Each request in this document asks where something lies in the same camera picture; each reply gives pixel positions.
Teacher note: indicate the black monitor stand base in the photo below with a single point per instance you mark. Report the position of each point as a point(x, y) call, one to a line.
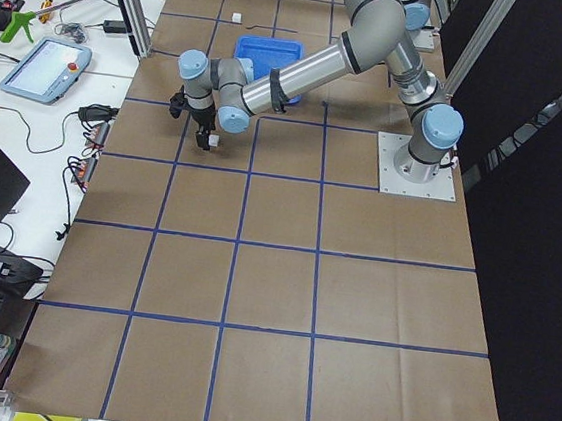
point(17, 275)

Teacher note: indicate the blue plastic tray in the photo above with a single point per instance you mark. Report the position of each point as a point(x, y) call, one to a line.
point(267, 53)

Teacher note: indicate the blue teach pendant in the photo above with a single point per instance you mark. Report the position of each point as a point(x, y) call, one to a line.
point(47, 72)

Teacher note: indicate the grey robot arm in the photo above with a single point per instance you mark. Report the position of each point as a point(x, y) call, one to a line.
point(417, 13)
point(224, 92)

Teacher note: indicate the orange black connector box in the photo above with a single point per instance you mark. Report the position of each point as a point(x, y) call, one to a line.
point(97, 135)

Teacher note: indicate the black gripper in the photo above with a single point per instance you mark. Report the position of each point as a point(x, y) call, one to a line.
point(202, 120)

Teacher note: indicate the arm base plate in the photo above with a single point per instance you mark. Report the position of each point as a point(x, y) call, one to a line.
point(401, 175)
point(423, 40)

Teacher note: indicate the black power adapter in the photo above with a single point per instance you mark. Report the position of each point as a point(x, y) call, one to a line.
point(114, 27)

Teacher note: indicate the green handled grabber tool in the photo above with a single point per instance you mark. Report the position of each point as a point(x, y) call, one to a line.
point(22, 20)

